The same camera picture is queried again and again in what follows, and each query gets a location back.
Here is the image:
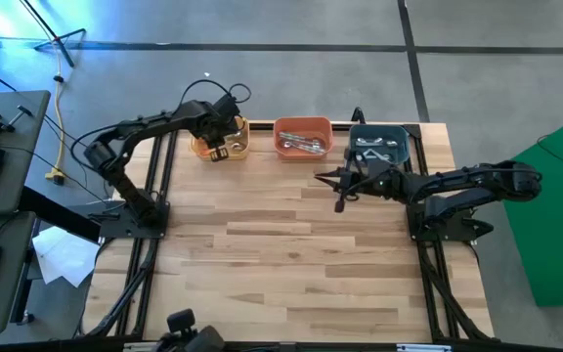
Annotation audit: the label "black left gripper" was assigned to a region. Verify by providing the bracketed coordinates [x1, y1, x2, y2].
[196, 112, 238, 163]

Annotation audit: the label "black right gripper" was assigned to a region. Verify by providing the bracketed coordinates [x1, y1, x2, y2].
[314, 148, 390, 214]

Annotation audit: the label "yellow plastic bin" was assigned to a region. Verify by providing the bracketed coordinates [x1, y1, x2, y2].
[189, 115, 252, 162]

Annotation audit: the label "orange plastic bin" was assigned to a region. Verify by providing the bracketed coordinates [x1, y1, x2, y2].
[273, 115, 335, 161]

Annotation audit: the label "dark blue plastic bin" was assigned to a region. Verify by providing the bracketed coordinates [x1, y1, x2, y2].
[348, 122, 411, 168]

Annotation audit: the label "black desk leg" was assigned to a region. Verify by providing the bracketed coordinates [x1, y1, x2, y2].
[17, 185, 103, 244]

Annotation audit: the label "white paper sheets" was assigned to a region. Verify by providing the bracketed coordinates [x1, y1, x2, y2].
[31, 227, 102, 288]

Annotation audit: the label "grey desk with keyboard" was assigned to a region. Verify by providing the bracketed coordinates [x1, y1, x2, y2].
[0, 89, 52, 217]

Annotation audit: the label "black tripod stand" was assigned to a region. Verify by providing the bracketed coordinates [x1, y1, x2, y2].
[17, 0, 88, 68]

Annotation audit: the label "green board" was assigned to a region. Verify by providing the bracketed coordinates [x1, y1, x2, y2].
[494, 107, 563, 308]

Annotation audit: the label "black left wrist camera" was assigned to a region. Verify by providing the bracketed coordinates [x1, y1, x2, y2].
[212, 92, 241, 118]

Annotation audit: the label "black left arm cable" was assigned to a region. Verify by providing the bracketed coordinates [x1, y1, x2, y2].
[177, 77, 253, 111]

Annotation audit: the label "yellow power cable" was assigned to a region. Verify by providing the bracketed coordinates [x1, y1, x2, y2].
[44, 41, 67, 186]

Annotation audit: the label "black table-level camera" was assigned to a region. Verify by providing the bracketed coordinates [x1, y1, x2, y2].
[152, 307, 227, 352]

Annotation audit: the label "silver metal bracket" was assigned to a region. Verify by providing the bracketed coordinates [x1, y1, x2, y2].
[396, 343, 454, 352]
[122, 341, 165, 352]

